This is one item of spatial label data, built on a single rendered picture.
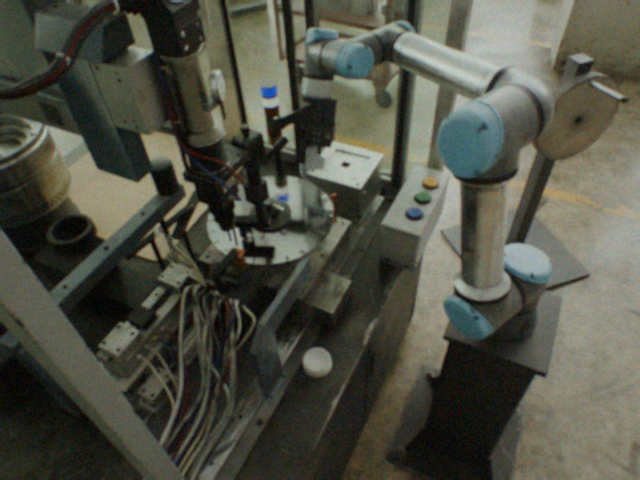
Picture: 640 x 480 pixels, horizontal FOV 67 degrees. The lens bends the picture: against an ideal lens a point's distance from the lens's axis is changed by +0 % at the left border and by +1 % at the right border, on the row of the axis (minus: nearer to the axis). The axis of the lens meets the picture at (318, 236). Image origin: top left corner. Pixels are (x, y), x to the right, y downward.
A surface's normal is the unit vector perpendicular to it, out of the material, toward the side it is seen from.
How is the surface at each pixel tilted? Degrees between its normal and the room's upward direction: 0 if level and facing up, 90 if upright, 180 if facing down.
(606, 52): 90
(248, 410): 0
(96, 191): 0
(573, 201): 0
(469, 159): 83
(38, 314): 90
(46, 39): 59
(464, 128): 83
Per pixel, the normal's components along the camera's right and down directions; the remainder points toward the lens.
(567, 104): 0.31, 0.62
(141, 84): 0.89, 0.29
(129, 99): -0.45, 0.66
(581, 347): -0.04, -0.69
